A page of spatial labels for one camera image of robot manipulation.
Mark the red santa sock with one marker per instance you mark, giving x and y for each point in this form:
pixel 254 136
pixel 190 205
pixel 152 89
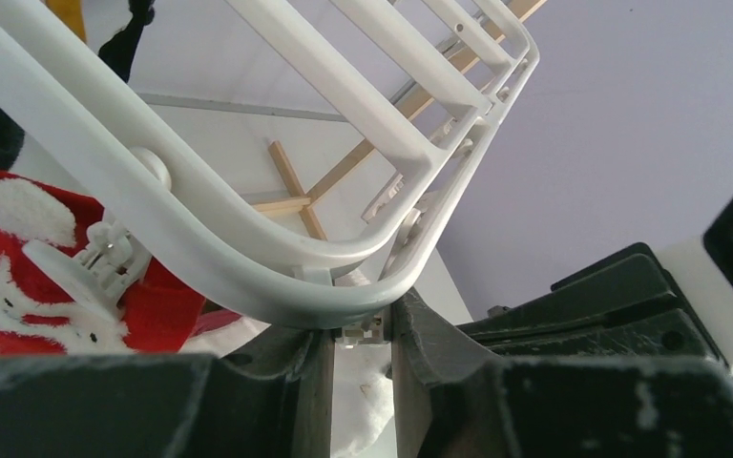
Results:
pixel 159 313

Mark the yellow mustard sock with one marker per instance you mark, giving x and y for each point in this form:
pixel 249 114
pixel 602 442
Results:
pixel 70 12

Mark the black hanging sock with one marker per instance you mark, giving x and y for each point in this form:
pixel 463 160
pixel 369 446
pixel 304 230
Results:
pixel 119 52

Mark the wooden drying rack frame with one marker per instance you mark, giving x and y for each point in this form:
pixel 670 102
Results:
pixel 411 103

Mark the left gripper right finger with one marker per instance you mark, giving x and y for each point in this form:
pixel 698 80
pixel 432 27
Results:
pixel 455 398

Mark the white plastic clip hanger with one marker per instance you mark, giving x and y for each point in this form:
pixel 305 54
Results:
pixel 177 155

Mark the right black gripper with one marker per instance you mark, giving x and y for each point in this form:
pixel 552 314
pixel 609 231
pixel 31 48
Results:
pixel 626 304

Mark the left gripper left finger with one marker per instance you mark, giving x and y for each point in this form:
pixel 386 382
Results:
pixel 269 398

